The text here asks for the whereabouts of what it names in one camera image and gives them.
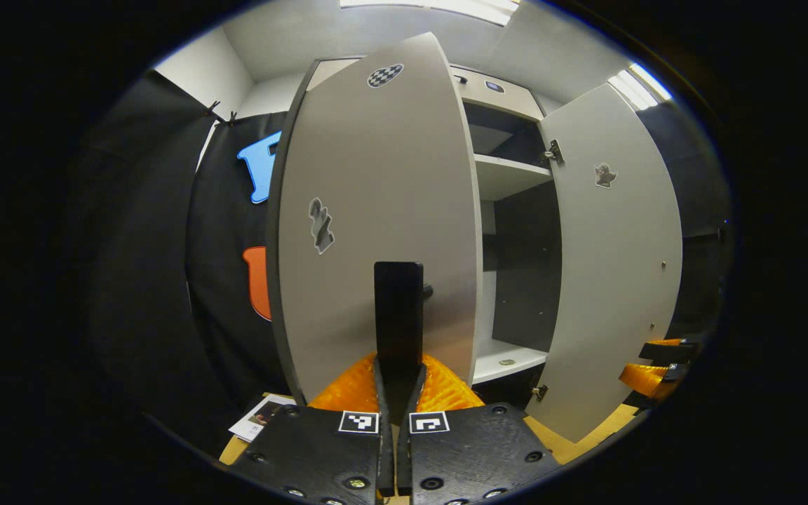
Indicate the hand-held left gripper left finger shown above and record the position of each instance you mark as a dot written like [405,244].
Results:
[320,449]

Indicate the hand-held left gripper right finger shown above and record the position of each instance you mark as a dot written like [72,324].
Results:
[474,449]

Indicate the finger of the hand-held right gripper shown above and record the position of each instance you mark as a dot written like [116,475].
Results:
[667,351]
[646,379]

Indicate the beige shoe cabinet door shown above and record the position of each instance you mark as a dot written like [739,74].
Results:
[376,175]
[607,280]

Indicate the double-door shoe cabinet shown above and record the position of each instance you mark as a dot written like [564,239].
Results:
[523,266]

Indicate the white cabinet shelf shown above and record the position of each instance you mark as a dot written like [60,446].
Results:
[492,365]
[506,175]

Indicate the metal door hinge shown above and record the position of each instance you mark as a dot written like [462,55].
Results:
[539,391]
[553,151]

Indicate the white printed paper card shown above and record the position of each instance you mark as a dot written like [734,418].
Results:
[257,419]

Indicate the ceiling light panel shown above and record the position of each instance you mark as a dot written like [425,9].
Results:
[639,88]

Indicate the black cloth clip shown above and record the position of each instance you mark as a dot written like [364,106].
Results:
[230,116]
[213,109]

